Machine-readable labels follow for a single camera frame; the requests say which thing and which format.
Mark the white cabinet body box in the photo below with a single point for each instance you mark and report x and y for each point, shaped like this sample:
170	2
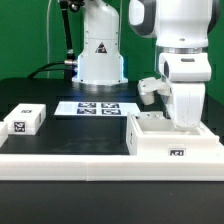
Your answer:
160	138

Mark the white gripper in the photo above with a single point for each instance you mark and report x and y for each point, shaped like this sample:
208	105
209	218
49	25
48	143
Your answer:
185	75

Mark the white U-shaped fence frame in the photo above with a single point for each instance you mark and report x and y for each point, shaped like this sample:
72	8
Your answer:
112	168

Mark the white cabinet top block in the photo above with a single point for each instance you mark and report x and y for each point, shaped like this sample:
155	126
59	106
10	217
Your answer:
25	119

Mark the white cabinet door panel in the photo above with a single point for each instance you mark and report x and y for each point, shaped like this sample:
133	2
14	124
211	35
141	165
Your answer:
152	115

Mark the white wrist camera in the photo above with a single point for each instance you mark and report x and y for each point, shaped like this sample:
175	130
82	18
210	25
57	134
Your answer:
147	87

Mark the white marker base sheet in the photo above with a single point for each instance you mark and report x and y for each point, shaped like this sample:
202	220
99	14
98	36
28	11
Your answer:
111	109

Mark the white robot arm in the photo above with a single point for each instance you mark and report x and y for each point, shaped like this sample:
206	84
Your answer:
171	35

